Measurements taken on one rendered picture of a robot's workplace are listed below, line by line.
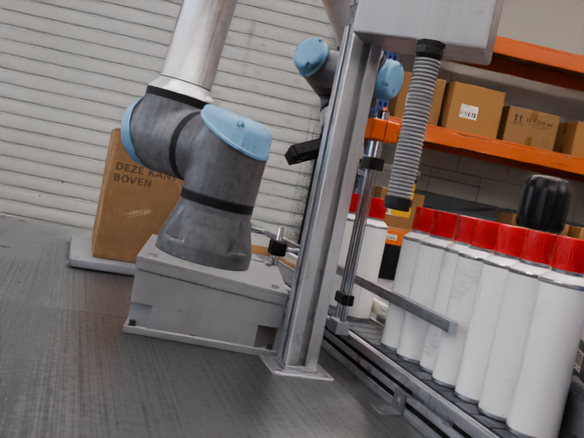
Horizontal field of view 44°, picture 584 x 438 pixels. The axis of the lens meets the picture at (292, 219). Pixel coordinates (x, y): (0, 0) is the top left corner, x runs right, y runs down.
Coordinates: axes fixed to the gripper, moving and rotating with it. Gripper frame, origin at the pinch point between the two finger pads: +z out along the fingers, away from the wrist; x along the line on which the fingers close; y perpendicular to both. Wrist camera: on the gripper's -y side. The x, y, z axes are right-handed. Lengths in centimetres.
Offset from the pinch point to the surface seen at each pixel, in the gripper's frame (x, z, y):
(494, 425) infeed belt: -54, 48, -3
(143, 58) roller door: 313, -260, -15
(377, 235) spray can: -21.0, 12.6, 0.3
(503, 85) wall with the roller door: 262, -276, 251
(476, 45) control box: -60, 5, -5
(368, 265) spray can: -18.4, 17.1, -0.1
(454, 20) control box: -60, 1, -8
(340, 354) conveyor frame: -19.0, 32.7, -5.4
